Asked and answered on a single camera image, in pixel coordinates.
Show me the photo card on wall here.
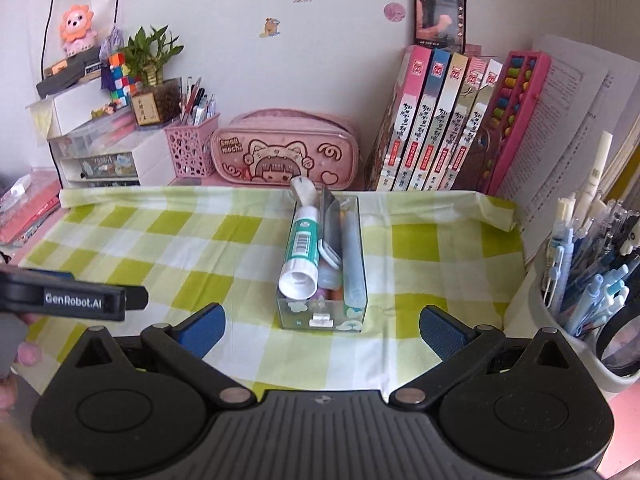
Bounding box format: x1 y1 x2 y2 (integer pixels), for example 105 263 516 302
414 0 466 53

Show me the pink cat pencil case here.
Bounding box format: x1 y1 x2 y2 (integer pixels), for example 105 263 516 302
209 108 360 190

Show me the pink spine book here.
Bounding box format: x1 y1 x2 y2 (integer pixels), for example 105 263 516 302
364 46 432 192

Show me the open printed paper stack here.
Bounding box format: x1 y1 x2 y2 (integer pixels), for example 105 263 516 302
496 35 639 260

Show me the white cup of pens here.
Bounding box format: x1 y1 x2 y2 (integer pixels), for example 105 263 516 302
529 131 639 396

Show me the blue spine book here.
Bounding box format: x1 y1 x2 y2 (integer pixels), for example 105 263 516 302
393 49 451 192

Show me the pencil lead refill box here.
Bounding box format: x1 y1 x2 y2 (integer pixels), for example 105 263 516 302
318 186 343 270

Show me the clear plastic organizer tray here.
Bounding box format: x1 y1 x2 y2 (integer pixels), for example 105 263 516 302
276 195 368 333

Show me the colourful puzzle cube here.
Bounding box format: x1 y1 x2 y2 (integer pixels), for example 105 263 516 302
105 52 142 106

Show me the pink lion plush toy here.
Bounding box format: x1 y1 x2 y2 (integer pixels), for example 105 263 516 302
58 4 96 58

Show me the white green glue stick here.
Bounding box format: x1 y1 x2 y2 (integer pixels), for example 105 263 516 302
278 206 319 300

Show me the white eraser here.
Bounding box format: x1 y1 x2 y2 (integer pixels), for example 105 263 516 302
290 176 319 207

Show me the small framed calligraphy sign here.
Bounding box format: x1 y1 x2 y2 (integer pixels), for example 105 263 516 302
131 92 160 127

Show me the beige spine book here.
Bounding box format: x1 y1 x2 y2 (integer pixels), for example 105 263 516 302
409 53 469 191

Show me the pink perforated pen holder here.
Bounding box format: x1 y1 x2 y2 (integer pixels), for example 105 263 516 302
164 114 219 179

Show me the pink abacus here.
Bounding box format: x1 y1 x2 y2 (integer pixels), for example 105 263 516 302
480 51 551 195

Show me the pale spine book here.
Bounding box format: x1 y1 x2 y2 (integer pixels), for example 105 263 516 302
439 58 502 191

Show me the person's left hand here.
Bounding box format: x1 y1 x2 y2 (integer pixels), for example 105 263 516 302
1 312 41 411

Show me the light blue highlighter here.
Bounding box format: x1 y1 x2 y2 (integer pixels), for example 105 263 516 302
343 211 367 310

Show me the bamboo plant in glass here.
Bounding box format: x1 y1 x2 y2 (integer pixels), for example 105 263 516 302
118 24 186 126

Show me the white rabbit drawer organizer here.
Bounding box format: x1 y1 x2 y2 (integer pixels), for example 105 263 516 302
27 79 176 188

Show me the green checkered tablecloth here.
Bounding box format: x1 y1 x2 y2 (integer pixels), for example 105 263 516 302
18 186 524 392

